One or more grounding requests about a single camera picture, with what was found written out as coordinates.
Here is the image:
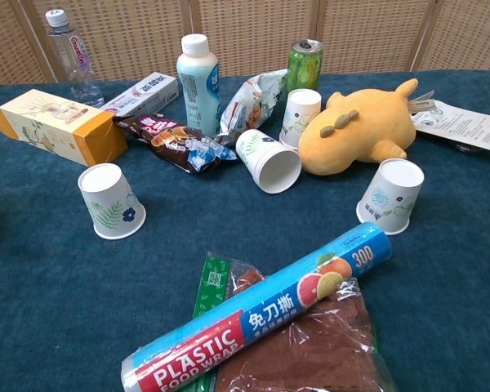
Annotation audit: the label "paper cup pale flower print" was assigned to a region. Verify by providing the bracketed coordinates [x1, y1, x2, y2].
[278, 88, 323, 149]

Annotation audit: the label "paper cup fern leaf print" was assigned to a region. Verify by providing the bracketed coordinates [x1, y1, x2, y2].
[77, 163, 147, 241]

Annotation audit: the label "clear plastic water bottle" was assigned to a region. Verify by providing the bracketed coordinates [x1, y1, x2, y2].
[45, 8, 105, 109]

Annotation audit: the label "white card blister package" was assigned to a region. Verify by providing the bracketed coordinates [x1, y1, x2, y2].
[408, 90, 490, 154]

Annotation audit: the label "brown chocolate snack wrapper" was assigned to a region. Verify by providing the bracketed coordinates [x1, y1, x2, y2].
[114, 113, 238, 176]

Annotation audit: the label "paper cup green flower print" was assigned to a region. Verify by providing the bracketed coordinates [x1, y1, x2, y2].
[355, 158, 425, 236]

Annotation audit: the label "blue plastic wrap roll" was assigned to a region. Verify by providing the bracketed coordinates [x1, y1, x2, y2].
[120, 221, 393, 392]

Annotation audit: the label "wicker folding screen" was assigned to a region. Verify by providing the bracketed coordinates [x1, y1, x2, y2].
[0, 0, 490, 86]

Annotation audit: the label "pale blue drink bottle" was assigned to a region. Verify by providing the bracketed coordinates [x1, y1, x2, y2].
[176, 33, 221, 139]

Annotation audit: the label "white toothpaste box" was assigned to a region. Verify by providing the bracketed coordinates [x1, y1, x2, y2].
[100, 72, 180, 118]

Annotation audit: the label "clear bag brown snack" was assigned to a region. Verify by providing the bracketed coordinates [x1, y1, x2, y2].
[192, 252, 399, 392]

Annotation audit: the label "silver snack bag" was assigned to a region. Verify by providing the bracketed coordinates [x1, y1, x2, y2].
[214, 68, 289, 147]

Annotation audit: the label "stacked paper cups lying sideways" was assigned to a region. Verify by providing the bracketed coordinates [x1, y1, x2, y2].
[234, 128, 303, 194]

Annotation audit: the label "yellow cardboard carton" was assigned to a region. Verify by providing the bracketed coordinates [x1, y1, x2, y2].
[0, 88, 129, 167]

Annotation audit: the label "green drink can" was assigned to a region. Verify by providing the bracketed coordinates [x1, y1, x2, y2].
[285, 38, 324, 96]

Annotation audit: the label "yellow plush toy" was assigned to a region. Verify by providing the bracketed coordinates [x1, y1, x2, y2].
[296, 78, 420, 176]

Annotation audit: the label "teal table cloth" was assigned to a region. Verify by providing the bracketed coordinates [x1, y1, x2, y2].
[0, 69, 490, 392]

